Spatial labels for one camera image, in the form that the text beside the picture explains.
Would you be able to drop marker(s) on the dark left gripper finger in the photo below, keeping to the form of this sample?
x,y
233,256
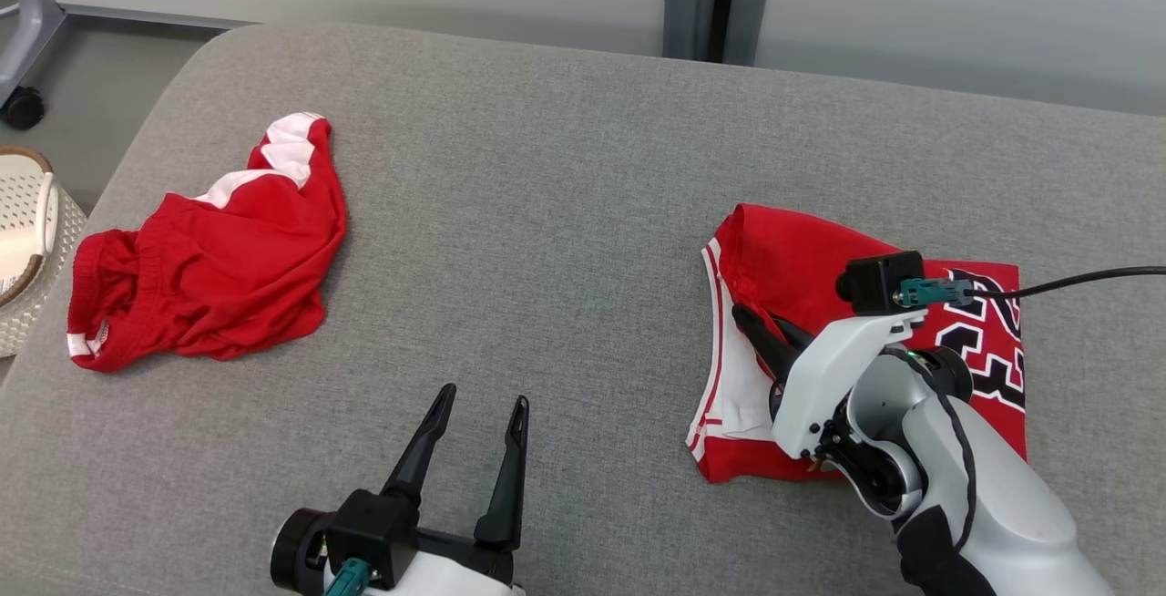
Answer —
x,y
506,496
421,455

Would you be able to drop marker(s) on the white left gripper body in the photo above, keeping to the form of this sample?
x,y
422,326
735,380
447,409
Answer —
x,y
455,573

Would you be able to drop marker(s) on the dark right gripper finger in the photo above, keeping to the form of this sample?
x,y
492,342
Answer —
x,y
792,336
770,350

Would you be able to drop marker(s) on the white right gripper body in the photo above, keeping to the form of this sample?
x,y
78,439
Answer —
x,y
820,377

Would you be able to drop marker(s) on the red basketball jersey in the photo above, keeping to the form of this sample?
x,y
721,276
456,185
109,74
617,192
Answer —
x,y
783,259

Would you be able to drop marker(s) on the red white-striped shorts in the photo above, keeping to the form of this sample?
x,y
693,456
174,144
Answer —
x,y
228,277

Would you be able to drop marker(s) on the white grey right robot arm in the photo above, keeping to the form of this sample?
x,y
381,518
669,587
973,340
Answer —
x,y
993,505

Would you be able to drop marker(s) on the cream woven laundry basket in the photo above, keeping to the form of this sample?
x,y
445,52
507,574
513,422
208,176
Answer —
x,y
27,241

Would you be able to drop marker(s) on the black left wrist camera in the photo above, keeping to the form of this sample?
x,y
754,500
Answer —
x,y
373,532

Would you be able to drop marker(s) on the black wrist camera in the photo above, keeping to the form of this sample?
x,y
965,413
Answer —
x,y
879,282
373,532

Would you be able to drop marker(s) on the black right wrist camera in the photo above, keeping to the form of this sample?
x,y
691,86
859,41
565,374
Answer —
x,y
879,282

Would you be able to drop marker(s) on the grey cylindrical post foot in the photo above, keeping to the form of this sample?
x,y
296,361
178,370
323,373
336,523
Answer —
x,y
680,17
745,22

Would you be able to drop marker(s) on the grey metal frame with casters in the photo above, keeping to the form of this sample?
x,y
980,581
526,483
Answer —
x,y
23,31

